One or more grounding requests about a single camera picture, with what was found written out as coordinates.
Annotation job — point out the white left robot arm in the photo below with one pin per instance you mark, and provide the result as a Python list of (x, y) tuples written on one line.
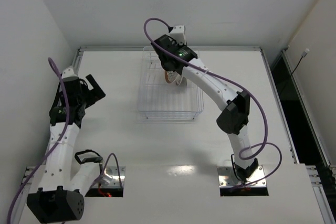
[(66, 178)]

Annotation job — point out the metal base plate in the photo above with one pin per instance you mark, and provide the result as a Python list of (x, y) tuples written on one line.
[(110, 180), (227, 179)]

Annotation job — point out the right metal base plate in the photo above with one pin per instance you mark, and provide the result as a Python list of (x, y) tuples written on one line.
[(227, 179)]

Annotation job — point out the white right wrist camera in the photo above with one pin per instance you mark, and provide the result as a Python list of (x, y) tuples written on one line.
[(178, 34)]

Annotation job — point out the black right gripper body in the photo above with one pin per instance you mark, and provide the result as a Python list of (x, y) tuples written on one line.
[(170, 66)]

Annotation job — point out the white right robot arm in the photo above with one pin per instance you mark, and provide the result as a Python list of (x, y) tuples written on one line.
[(233, 104)]

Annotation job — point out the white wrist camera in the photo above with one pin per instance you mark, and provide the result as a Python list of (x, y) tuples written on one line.
[(178, 34), (68, 72)]

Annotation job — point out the aluminium table frame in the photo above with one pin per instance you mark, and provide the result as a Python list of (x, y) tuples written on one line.
[(171, 166)]

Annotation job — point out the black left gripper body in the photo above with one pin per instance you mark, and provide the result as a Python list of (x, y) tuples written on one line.
[(92, 94)]

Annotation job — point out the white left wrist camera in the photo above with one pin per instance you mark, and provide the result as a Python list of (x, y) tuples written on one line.
[(68, 72)]

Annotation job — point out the black wall cable white plug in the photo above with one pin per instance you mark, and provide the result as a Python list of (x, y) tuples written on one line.
[(303, 55)]

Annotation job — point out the white wire dish rack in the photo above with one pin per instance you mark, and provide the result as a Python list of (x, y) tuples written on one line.
[(159, 101)]

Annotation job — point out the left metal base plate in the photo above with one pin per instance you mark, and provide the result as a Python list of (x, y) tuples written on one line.
[(110, 180)]

